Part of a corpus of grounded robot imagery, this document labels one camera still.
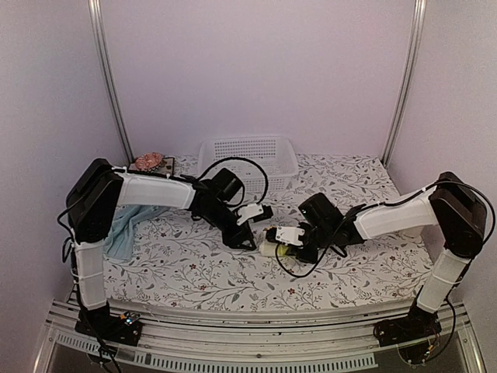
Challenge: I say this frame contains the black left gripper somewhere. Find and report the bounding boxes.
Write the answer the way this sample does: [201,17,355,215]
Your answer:
[201,201,257,251]

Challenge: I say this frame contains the green and white towel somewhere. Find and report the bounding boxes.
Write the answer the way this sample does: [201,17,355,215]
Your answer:
[259,240,300,257]

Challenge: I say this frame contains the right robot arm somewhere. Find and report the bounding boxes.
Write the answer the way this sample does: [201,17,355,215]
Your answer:
[263,172,496,339]

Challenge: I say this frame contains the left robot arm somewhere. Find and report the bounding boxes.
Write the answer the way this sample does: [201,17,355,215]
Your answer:
[64,159,273,337]

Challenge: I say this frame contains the floral embroidered placemat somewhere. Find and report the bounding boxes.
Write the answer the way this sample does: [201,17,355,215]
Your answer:
[129,155,175,174]

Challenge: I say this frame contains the white plastic basket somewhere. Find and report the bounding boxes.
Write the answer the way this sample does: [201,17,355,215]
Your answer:
[198,137,298,195]

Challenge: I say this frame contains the floral patterned tablecloth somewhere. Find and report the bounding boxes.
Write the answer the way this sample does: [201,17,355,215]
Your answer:
[99,155,433,312]

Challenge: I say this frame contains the light blue towel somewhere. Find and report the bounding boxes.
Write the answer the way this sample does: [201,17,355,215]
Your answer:
[103,205,168,260]

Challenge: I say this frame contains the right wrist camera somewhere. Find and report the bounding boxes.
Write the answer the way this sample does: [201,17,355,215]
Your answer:
[298,193,343,231]

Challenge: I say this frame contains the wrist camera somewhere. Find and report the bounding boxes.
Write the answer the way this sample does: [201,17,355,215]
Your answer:
[211,168,245,207]
[298,193,343,231]

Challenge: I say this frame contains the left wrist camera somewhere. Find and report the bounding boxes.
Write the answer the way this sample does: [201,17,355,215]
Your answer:
[211,168,245,207]

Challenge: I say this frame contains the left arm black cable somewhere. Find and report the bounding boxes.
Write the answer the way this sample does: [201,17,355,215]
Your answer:
[200,157,269,207]

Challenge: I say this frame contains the aluminium front rail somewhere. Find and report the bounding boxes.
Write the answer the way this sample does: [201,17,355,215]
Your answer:
[33,298,488,372]

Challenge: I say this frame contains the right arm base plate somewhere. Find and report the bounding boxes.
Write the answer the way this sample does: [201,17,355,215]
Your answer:
[373,316,442,347]

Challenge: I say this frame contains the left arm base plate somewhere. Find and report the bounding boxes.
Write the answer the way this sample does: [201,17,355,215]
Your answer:
[75,310,143,347]

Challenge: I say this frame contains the left aluminium frame post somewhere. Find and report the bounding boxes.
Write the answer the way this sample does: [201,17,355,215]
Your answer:
[88,0,134,164]

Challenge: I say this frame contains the aluminium frame post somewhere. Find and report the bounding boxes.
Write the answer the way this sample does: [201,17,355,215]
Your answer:
[88,0,134,164]
[381,0,427,169]

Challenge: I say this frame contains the right aluminium frame post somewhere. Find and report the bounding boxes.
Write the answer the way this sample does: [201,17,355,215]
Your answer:
[381,0,427,169]

